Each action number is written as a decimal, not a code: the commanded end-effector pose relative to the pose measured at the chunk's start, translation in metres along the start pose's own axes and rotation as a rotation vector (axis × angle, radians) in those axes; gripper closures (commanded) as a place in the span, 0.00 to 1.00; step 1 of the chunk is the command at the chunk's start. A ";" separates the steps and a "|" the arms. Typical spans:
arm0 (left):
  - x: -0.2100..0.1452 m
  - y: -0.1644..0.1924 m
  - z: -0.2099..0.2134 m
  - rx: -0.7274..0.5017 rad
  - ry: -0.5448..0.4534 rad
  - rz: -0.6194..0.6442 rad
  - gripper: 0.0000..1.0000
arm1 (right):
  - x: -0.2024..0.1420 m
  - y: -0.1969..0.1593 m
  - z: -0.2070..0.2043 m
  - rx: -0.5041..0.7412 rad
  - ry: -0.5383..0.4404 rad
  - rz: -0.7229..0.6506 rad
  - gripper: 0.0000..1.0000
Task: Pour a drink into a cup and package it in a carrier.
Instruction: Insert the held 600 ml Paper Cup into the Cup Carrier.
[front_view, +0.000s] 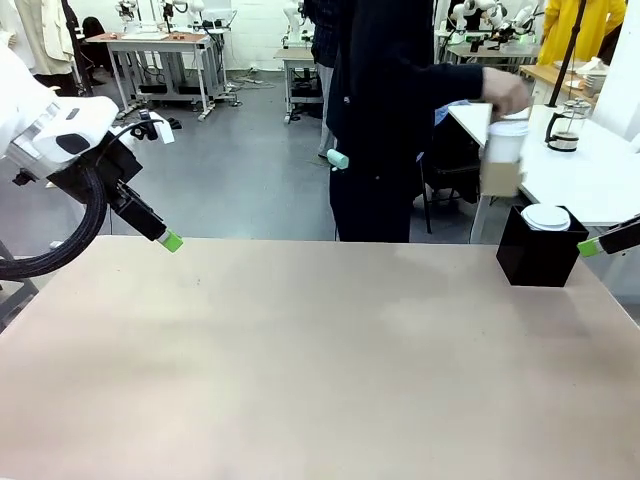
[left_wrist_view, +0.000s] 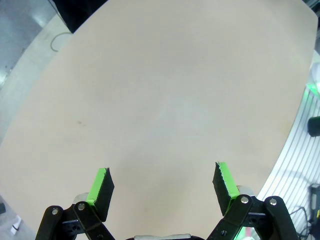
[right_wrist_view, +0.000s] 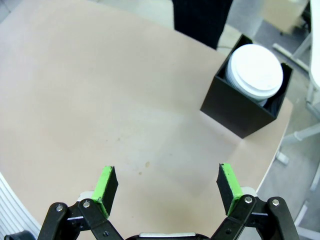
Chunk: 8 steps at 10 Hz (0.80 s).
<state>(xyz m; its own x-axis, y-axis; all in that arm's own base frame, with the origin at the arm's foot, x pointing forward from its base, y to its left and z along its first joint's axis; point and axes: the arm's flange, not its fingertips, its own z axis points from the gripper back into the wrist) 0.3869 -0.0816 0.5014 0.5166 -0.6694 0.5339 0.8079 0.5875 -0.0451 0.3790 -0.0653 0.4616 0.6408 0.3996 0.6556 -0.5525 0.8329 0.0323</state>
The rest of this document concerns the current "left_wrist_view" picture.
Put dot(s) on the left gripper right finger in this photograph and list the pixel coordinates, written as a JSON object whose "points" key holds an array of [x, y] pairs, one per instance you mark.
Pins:
{"points": [[225, 190]]}

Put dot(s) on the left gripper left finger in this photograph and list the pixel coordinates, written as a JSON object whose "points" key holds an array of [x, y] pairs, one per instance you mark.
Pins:
{"points": [[102, 192]]}

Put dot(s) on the black box device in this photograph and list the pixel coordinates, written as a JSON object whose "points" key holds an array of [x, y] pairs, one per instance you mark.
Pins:
{"points": [[315, 196]]}

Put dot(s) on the white paper scrap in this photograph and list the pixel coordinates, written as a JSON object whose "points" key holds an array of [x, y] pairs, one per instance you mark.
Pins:
{"points": [[16, 223]]}

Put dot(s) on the small black block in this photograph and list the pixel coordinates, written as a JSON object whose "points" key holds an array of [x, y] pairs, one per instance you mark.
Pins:
{"points": [[2, 208]]}

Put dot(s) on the black cylinder knob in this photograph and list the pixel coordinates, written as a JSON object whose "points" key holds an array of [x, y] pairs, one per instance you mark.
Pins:
{"points": [[314, 126]]}

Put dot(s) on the ribbed aluminium rail base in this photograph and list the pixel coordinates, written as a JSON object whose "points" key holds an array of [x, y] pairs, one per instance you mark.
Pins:
{"points": [[295, 160]]}

